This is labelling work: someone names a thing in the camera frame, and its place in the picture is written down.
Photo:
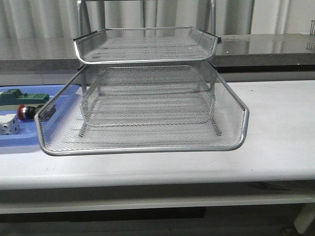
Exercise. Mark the white table leg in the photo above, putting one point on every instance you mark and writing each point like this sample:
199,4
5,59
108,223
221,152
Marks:
304,218

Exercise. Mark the blue plastic tray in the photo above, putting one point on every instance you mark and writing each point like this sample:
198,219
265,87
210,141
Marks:
27,134

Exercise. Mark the red emergency stop button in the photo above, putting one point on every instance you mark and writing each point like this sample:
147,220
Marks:
28,112

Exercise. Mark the green terminal block component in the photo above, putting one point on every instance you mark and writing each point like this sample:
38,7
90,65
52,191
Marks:
16,97

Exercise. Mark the white circuit breaker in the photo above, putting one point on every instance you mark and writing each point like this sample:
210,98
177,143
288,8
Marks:
9,124

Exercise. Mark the grey stone back counter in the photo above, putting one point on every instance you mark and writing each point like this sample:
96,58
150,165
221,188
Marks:
236,53

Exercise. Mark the silver mesh top tray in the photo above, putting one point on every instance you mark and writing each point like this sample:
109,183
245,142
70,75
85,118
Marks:
144,45

